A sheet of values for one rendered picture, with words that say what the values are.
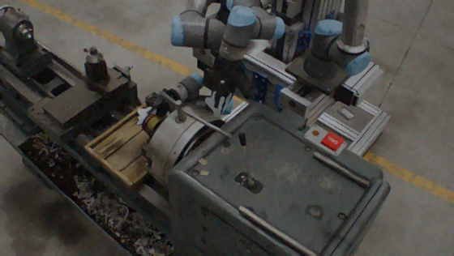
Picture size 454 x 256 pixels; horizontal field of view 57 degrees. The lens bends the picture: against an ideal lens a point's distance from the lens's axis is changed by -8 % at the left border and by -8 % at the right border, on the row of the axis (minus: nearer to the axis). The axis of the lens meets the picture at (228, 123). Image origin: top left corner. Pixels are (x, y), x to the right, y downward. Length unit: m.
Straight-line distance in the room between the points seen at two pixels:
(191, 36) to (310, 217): 0.77
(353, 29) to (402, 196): 1.73
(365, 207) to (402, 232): 1.59
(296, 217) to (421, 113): 2.62
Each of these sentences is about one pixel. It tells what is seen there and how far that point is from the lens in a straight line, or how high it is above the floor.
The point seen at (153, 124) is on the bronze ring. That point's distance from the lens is 1.71.
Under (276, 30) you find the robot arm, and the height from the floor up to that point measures 1.58.
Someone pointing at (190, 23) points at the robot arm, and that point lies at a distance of 1.67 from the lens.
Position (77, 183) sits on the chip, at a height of 0.56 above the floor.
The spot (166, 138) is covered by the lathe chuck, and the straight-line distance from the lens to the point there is 1.54.
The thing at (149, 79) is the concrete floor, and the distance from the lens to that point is 3.62.
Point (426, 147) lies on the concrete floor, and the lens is 3.56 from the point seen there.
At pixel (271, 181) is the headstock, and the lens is 1.38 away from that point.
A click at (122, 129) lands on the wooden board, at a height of 0.89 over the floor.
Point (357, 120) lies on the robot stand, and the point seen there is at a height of 0.21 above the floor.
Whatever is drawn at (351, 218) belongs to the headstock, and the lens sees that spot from 1.36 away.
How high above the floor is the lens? 2.35
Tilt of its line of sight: 46 degrees down
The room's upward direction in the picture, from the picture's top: 5 degrees clockwise
